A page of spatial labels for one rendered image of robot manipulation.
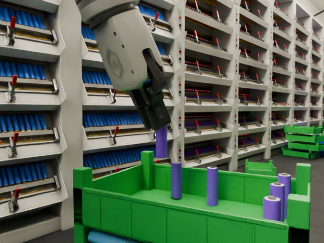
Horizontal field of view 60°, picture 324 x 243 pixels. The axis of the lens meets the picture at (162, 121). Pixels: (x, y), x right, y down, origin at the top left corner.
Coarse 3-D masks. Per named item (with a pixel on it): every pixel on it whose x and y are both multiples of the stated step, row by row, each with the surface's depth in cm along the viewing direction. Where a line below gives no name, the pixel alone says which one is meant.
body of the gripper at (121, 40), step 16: (112, 16) 36; (128, 16) 36; (96, 32) 41; (112, 32) 37; (128, 32) 36; (144, 32) 37; (112, 48) 38; (128, 48) 36; (144, 48) 37; (112, 64) 41; (128, 64) 37; (144, 64) 37; (160, 64) 38; (112, 80) 44; (128, 80) 39; (144, 80) 37
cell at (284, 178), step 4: (280, 176) 41; (284, 176) 41; (288, 176) 41; (280, 180) 41; (284, 180) 41; (288, 180) 41; (284, 184) 41; (288, 184) 41; (288, 188) 41; (288, 192) 41; (284, 204) 41; (284, 208) 41; (284, 212) 41; (284, 216) 41
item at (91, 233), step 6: (90, 234) 40; (96, 234) 40; (102, 234) 39; (108, 234) 39; (114, 234) 40; (90, 240) 40; (96, 240) 39; (102, 240) 39; (108, 240) 38; (114, 240) 38; (120, 240) 38; (126, 240) 38; (132, 240) 38
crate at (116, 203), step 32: (96, 192) 38; (128, 192) 52; (160, 192) 54; (192, 192) 53; (224, 192) 50; (256, 192) 47; (96, 224) 38; (128, 224) 36; (160, 224) 34; (192, 224) 32; (224, 224) 30; (256, 224) 28; (288, 224) 27
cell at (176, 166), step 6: (174, 162) 50; (180, 162) 50; (174, 168) 50; (180, 168) 50; (174, 174) 50; (180, 174) 50; (174, 180) 50; (180, 180) 50; (174, 186) 50; (180, 186) 50; (174, 192) 50; (180, 192) 50
